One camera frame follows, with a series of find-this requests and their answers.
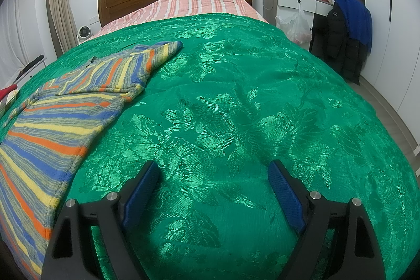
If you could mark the beige curtain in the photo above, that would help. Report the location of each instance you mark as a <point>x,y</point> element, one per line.
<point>60,4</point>

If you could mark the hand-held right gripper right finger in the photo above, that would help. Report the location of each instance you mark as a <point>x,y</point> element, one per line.
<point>285,194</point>

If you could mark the red cloth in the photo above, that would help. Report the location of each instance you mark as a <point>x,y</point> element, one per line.
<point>6,92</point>

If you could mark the white wardrobe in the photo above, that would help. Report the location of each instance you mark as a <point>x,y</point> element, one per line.
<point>400,37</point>

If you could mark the white plastic bag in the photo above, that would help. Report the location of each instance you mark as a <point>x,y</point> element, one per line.
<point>297,25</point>

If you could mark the dark long object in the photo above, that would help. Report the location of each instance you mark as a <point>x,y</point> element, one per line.
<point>32,63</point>

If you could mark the white drawer cabinet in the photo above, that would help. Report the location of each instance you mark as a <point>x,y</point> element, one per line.
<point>19,80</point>

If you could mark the green floral bedspread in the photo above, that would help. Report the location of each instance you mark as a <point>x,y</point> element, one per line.
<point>246,103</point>

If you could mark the pink striped bedsheet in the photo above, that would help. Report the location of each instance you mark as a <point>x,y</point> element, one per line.
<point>197,2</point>

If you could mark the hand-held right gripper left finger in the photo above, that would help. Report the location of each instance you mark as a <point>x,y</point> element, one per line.
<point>141,191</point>

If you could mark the blue garment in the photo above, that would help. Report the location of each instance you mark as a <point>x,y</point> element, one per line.
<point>357,21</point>

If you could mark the black jacket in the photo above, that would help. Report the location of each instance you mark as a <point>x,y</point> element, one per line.
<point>338,34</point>

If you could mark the striped knit sweater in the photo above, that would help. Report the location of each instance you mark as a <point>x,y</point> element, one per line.
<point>65,122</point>

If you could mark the striped pillow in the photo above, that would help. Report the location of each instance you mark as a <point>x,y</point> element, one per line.
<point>10,101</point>

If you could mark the small white fan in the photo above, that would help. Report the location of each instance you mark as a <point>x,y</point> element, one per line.
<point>84,32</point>

